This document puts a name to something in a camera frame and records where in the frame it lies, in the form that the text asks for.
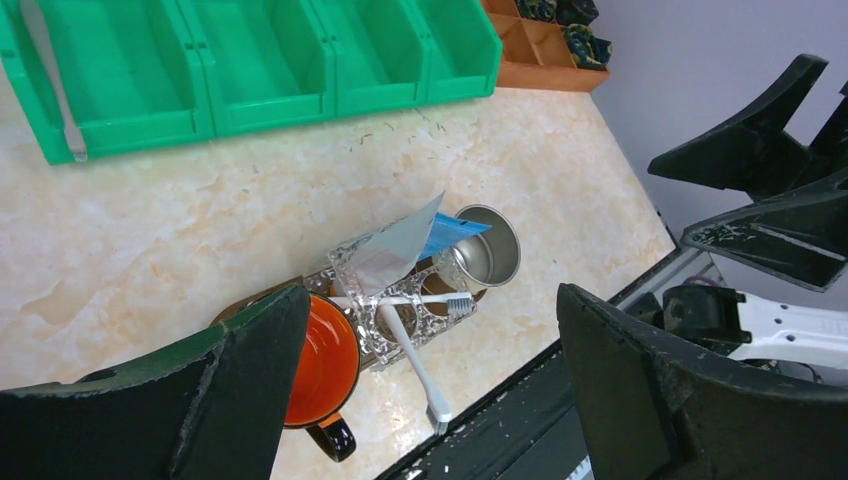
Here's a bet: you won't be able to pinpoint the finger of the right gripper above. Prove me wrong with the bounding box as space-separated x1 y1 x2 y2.
648 54 847 201
681 169 847 292

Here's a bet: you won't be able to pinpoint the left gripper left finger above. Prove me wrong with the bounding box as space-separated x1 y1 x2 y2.
1 285 310 479

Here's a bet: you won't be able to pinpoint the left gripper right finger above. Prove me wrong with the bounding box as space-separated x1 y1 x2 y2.
556 284 847 479

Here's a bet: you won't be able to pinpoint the orange mug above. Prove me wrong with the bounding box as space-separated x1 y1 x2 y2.
284 293 361 463

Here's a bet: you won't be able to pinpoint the white toothbrush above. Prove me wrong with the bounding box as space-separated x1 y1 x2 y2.
327 292 475 316
378 304 453 435

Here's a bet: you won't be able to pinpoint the steel cup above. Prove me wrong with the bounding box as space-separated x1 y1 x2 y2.
452 204 521 294

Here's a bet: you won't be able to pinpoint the white toothpaste tube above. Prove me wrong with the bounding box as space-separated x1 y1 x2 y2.
346 192 445 296

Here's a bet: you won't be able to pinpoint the clear glass cup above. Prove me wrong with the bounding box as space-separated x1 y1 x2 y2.
302 232 478 371

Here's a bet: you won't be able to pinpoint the blue toothpaste tube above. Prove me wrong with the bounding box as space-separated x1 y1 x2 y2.
418 213 491 260

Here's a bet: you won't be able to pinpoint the green divided plastic bin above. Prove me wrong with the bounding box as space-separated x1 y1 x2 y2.
1 1 502 165

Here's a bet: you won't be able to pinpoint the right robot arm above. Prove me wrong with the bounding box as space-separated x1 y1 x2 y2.
648 54 847 370

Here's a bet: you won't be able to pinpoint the brown oval wooden tray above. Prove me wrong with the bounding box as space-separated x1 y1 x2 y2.
212 259 485 371

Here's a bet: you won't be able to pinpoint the grey toothbrush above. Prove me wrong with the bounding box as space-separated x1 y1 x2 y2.
19 0 88 163

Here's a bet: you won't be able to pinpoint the rolled dark sock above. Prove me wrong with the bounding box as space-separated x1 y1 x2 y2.
563 24 612 71
515 0 558 23
556 0 599 26

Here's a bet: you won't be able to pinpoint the wooden compartment box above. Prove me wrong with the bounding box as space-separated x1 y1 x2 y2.
480 0 610 93

